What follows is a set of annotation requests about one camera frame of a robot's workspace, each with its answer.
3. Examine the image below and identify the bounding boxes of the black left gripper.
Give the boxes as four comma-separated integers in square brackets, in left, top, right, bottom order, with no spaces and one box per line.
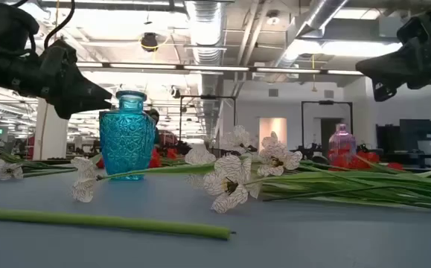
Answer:
[32,55,114,121]

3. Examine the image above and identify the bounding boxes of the red flower bunch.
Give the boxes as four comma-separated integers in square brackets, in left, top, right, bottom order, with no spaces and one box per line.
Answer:
[328,148,405,172]
[95,147,181,169]

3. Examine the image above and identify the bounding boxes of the white tulip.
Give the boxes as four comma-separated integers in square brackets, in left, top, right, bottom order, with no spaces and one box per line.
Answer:
[0,207,234,241]

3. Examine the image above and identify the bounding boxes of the blue glass vase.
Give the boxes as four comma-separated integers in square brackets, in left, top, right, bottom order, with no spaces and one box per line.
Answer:
[98,90,157,182]

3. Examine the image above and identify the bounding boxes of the purple glass vase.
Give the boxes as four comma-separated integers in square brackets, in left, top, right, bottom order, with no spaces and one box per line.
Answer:
[328,124,357,158]

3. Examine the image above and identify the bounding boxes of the white pillar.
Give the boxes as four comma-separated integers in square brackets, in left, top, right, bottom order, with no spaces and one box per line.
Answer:
[32,98,70,161]

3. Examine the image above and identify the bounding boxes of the dark monitor workstation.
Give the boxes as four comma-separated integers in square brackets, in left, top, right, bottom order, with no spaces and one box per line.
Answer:
[375,118,431,169]

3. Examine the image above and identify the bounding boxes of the person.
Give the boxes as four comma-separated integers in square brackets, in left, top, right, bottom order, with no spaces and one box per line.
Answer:
[144,107,179,148]

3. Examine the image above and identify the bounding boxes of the black overhead light bar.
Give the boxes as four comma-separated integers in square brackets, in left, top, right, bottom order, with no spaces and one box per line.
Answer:
[75,61,365,77]

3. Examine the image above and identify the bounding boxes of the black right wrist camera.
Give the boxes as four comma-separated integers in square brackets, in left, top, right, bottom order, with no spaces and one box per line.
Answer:
[396,16,427,45]

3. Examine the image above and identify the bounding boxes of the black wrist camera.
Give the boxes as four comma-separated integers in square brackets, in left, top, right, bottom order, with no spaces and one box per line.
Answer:
[396,16,427,45]
[39,39,79,72]

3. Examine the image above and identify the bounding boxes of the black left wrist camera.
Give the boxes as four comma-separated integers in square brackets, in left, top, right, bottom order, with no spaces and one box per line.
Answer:
[39,39,79,72]

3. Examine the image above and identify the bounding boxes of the black metal rig frame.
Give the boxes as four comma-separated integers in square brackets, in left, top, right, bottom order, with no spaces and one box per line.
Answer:
[301,99,354,150]
[179,95,237,142]

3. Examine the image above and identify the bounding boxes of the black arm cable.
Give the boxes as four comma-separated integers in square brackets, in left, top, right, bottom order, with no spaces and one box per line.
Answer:
[43,0,77,50]

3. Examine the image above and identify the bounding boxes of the silver ventilation duct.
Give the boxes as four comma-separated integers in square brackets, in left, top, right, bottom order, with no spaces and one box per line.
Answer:
[184,0,226,144]
[274,0,350,75]

